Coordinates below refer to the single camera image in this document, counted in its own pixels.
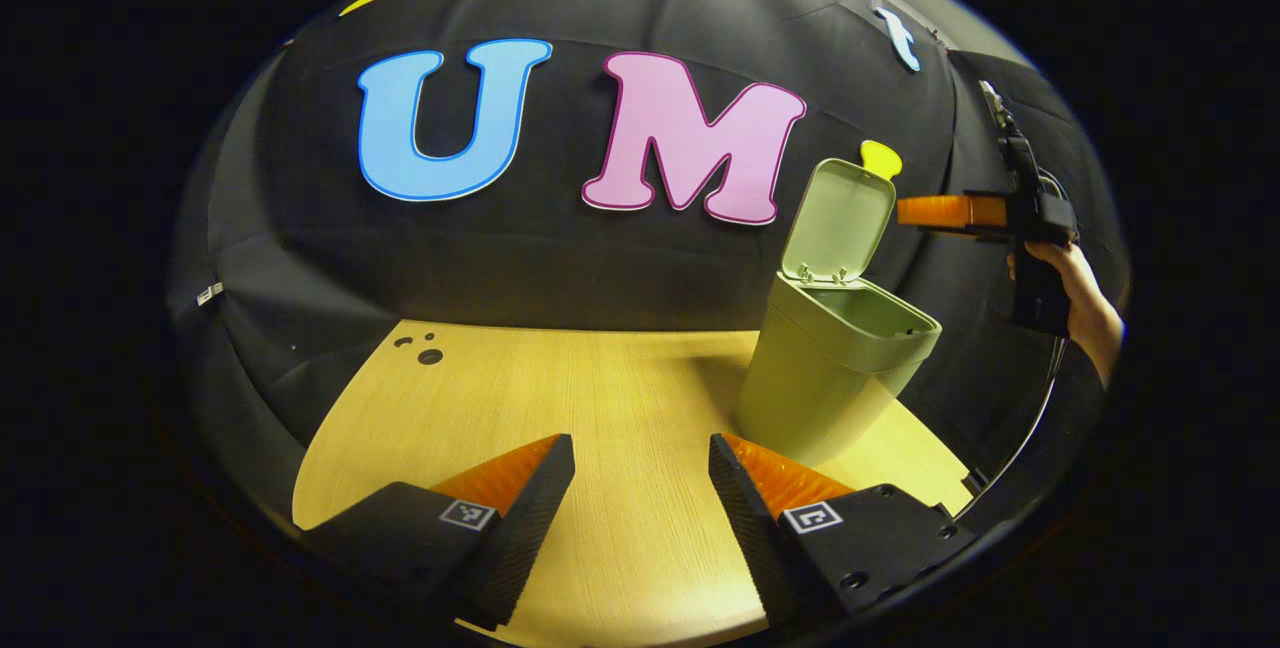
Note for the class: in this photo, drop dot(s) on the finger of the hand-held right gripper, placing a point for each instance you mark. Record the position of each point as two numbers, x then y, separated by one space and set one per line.
950 210

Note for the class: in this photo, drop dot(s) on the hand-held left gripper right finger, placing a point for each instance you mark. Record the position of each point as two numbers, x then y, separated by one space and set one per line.
755 543

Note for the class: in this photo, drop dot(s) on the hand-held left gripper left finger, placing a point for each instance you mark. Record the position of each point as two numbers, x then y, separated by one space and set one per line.
520 548

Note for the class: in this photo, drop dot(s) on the wooden desktop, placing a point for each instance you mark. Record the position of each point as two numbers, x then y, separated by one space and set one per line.
600 398

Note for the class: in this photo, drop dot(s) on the light green desktop garbage bin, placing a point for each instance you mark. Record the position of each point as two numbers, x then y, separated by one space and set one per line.
820 378

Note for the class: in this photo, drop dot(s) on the black backdrop cloth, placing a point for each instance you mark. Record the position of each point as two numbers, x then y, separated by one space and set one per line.
540 258

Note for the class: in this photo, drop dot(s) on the silver backdrop clip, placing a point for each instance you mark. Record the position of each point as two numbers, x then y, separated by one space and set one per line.
210 295

